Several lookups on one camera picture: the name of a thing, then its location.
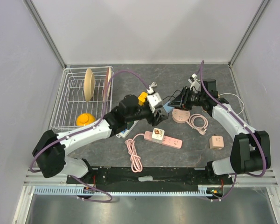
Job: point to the white cube socket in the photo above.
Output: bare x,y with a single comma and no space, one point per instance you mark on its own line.
158,135

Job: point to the orange bowl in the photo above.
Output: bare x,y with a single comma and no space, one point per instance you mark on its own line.
85,119

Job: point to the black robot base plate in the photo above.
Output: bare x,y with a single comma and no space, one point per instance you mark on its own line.
152,178

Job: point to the blue charger adapter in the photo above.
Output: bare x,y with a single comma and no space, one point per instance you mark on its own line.
168,108

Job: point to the yellow cube socket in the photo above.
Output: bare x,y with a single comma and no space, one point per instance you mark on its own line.
142,98

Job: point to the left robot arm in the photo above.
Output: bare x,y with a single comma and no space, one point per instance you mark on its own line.
51,153

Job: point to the beige plate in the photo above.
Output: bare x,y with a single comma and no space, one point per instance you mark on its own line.
89,85

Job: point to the white multicolour power strip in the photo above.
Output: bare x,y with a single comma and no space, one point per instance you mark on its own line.
129,128

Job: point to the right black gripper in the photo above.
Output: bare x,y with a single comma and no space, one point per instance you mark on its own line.
183,97

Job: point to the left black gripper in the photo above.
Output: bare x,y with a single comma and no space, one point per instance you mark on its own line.
158,118

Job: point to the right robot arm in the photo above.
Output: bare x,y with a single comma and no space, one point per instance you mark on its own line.
251,148

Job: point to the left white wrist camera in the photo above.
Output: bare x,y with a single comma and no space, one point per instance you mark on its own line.
154,99

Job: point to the pink round power socket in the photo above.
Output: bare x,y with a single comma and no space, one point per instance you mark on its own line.
180,116

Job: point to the grey slotted cable duct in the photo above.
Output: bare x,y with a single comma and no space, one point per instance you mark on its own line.
79,190

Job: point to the pink rimmed plate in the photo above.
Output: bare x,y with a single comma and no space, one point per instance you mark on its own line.
106,89

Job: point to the pink long power strip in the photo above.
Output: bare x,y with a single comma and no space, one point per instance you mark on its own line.
167,141

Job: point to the white wire dish rack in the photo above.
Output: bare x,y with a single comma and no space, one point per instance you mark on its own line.
71,103

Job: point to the pink cube socket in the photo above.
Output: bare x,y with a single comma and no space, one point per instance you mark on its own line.
216,142

